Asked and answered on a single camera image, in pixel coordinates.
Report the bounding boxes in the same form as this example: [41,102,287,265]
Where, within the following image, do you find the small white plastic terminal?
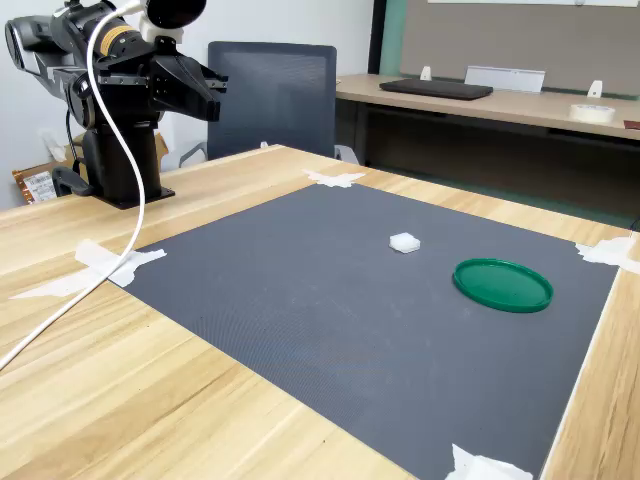
[388,231,422,254]

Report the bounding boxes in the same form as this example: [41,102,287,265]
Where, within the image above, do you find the round green lid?
[453,257,555,315]

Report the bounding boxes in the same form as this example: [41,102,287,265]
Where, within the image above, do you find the dark grey office chair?
[178,41,359,169]

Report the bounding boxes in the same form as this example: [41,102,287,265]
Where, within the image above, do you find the black table clamp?
[51,166,95,198]

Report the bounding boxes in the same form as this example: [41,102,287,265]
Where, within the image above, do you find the brown package with label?
[11,167,55,205]

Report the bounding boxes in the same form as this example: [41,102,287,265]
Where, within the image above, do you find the white tape piece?
[574,235,640,275]
[444,443,534,480]
[9,238,168,301]
[302,168,367,190]

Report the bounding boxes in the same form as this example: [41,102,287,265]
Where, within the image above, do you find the black laptop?
[378,77,495,101]

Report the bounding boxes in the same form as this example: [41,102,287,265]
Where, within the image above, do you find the dark grey mat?
[119,183,621,480]

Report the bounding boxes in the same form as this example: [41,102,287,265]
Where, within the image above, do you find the grey-brown partition panel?
[399,0,640,97]

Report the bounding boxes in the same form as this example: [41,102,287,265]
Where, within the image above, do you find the beige background desk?
[334,73,640,221]

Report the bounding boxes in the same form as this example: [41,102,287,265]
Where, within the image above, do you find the white masking tape roll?
[570,103,616,124]

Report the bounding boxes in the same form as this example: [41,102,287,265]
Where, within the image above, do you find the white camera cable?
[0,0,149,371]

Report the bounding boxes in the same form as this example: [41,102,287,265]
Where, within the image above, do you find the silver cable duct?
[463,64,546,94]

